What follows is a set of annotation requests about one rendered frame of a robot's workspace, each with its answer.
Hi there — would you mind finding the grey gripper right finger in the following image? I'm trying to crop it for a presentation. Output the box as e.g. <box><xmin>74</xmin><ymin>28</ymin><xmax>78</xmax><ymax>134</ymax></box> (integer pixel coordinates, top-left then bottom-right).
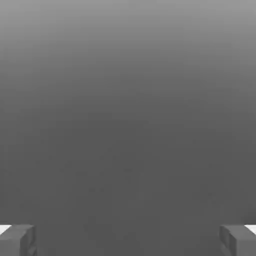
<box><xmin>218</xmin><ymin>224</ymin><xmax>256</xmax><ymax>256</ymax></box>

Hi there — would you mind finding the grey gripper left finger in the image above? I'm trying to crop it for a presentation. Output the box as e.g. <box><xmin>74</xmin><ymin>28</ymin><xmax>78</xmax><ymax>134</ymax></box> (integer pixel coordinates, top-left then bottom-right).
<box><xmin>0</xmin><ymin>224</ymin><xmax>38</xmax><ymax>256</ymax></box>

